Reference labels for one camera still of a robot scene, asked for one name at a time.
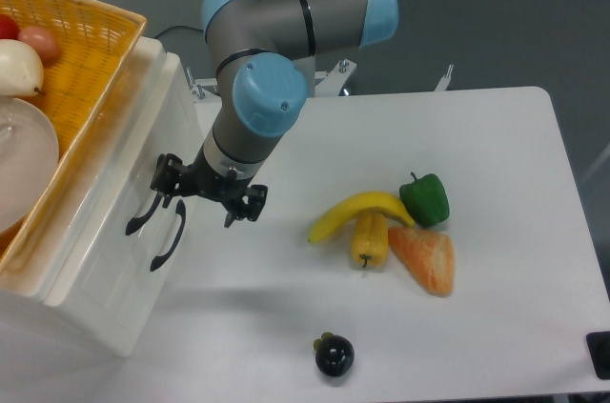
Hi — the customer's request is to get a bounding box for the yellow banana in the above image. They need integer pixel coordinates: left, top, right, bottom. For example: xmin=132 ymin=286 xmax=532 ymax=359
xmin=307 ymin=191 xmax=416 ymax=244

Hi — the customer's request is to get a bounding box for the black cable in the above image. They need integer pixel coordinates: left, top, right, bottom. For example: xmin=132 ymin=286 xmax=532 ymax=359
xmin=152 ymin=25 xmax=206 ymax=42

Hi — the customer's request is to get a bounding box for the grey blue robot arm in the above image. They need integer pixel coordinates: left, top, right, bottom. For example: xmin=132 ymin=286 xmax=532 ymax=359
xmin=151 ymin=0 xmax=399 ymax=224

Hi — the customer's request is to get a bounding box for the yellow bell pepper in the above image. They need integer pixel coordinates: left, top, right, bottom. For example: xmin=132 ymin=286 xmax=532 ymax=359
xmin=351 ymin=212 xmax=389 ymax=269

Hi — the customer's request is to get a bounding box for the white metal base frame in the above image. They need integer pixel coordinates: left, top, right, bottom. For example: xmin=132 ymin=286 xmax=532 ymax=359
xmin=185 ymin=58 xmax=455 ymax=102

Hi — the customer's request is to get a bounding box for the orange bread slice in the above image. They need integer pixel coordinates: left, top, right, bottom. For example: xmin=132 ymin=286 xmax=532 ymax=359
xmin=388 ymin=226 xmax=456 ymax=297

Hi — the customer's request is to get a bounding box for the white drawer cabinet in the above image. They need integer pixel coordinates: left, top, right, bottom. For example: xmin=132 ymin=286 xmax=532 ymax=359
xmin=1 ymin=37 xmax=203 ymax=356

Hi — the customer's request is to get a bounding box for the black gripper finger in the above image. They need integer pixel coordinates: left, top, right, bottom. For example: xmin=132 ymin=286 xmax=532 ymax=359
xmin=150 ymin=152 xmax=187 ymax=209
xmin=223 ymin=185 xmax=268 ymax=228

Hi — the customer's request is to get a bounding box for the white plate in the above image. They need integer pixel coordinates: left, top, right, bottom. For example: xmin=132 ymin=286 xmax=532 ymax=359
xmin=1 ymin=97 xmax=59 ymax=232

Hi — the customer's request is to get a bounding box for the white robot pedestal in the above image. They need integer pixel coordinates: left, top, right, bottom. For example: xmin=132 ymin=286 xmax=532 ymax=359
xmin=294 ymin=56 xmax=315 ymax=97

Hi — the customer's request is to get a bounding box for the white pear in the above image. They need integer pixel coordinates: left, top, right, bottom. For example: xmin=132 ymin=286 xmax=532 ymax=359
xmin=1 ymin=39 xmax=44 ymax=97

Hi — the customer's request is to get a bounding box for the orange woven basket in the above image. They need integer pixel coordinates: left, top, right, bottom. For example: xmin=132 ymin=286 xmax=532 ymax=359
xmin=1 ymin=0 xmax=147 ymax=268

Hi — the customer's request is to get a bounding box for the black corner object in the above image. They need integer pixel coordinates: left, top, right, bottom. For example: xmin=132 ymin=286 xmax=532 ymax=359
xmin=585 ymin=331 xmax=610 ymax=380

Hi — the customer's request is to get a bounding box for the dark purple mangosteen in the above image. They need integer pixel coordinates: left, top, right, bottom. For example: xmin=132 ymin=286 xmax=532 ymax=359
xmin=313 ymin=332 xmax=355 ymax=377

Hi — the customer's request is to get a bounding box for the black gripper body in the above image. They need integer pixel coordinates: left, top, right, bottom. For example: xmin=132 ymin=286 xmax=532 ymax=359
xmin=180 ymin=162 xmax=252 ymax=205

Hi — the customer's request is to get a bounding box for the red tomato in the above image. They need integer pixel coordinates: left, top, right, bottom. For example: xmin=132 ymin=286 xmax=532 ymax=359
xmin=0 ymin=14 xmax=20 ymax=40

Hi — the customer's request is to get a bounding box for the white drawer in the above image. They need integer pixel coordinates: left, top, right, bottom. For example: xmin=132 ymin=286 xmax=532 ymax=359
xmin=76 ymin=134 xmax=201 ymax=356
xmin=45 ymin=53 xmax=202 ymax=312

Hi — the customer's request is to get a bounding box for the green bell pepper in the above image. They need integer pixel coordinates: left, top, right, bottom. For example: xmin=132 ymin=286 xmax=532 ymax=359
xmin=399 ymin=172 xmax=450 ymax=228

